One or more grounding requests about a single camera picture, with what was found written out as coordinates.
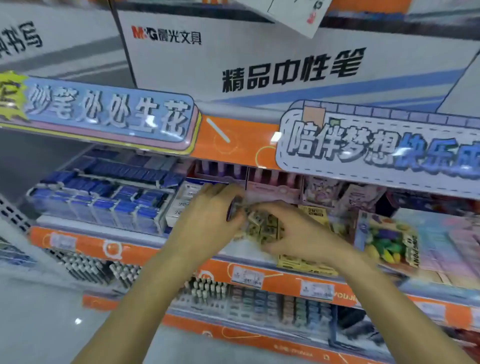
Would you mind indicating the white header board black print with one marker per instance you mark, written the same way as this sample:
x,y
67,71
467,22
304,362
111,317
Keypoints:
x,y
262,56

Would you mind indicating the stack of pastel boxes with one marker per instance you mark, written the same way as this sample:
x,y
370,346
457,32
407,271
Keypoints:
x,y
446,247

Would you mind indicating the orange middle shelf rail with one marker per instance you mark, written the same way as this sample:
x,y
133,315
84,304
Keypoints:
x,y
127,251

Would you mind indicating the row of white capped pens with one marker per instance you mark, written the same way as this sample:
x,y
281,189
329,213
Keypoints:
x,y
204,291

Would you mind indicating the grey header board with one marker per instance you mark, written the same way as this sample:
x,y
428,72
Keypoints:
x,y
56,41

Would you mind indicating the white price tag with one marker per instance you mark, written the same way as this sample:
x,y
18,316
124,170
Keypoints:
x,y
430,311
317,290
63,242
246,276

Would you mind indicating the orange upper shelf rail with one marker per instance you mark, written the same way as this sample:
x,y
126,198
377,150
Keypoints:
x,y
234,140

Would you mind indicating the person's left forearm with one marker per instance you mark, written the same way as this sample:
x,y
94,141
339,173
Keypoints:
x,y
142,307

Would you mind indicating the group of blue eraser boxes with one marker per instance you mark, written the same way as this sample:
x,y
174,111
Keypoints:
x,y
101,195

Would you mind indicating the person's right hand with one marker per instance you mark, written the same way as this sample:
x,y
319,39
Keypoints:
x,y
307,236

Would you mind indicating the pink display box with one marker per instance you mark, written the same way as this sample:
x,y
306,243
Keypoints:
x,y
273,185
219,173

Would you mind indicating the pink cartoon packet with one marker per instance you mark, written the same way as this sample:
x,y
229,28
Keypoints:
x,y
320,191
360,198

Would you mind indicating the white perforated side panel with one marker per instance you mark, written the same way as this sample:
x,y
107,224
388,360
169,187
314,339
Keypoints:
x,y
13,215

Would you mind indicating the white eraser box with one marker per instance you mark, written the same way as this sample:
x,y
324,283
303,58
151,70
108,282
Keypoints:
x,y
180,204

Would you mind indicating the person's right forearm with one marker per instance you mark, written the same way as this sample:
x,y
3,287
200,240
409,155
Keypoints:
x,y
393,311

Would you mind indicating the bag of small yellow erasers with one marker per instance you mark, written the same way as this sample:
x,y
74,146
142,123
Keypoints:
x,y
262,227

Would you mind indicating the stack of yellow eraser packets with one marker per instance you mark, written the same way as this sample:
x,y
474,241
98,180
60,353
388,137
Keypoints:
x,y
313,215

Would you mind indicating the person's left hand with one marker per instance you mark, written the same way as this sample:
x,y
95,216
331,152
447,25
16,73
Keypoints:
x,y
204,225

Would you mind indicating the fruit eraser pack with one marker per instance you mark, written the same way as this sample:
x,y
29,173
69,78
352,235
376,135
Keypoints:
x,y
388,240

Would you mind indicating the row of pastel markers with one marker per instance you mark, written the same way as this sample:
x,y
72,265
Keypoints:
x,y
281,305

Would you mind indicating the person's right thumb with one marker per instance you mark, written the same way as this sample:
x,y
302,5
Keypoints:
x,y
273,244

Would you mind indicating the row of black white pens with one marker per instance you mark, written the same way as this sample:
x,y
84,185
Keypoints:
x,y
90,268

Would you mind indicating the person's left thumb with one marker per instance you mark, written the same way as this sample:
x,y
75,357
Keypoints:
x,y
237,223

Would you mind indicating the white hanging card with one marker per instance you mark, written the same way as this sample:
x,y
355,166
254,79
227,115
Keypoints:
x,y
288,13

